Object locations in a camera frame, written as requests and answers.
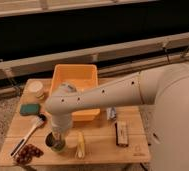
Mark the cream round lidded container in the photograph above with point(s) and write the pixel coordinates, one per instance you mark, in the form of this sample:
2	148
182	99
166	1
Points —
36	89

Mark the bunch of red grapes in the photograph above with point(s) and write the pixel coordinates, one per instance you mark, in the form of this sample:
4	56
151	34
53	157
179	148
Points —
26	154

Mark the green cup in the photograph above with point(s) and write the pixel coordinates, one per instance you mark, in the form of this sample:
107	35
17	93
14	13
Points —
58	147

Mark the small wooden table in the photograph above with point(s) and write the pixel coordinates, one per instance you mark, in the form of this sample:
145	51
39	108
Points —
100	142

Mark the white handled dish brush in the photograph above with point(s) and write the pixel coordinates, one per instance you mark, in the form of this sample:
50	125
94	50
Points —
38	122

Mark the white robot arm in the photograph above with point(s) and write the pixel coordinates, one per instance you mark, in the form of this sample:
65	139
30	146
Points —
166	87

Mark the small blue white packet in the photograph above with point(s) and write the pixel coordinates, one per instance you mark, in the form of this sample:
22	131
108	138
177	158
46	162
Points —
111	113

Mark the yellow plastic tray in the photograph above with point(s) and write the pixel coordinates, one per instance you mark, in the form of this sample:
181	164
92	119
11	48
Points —
83	77

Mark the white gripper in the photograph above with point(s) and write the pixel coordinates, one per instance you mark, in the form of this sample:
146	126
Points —
61	125

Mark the green sponge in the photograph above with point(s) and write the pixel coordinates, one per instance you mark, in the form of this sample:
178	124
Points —
29	109

